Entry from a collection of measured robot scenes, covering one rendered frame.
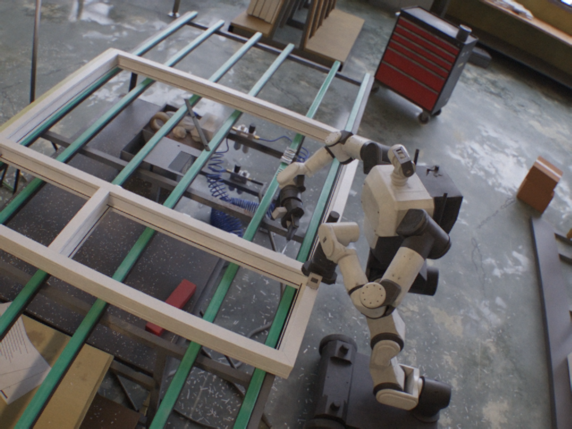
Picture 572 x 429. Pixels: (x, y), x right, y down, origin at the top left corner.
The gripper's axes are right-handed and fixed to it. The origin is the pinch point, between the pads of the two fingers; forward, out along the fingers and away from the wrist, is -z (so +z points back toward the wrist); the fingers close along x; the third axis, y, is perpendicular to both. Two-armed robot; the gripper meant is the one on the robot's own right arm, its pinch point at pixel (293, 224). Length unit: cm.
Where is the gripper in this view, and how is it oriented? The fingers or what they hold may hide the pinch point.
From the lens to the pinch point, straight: 220.2
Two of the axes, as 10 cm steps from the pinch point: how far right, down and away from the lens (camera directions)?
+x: 5.0, -6.2, -6.0
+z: -0.7, -7.2, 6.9
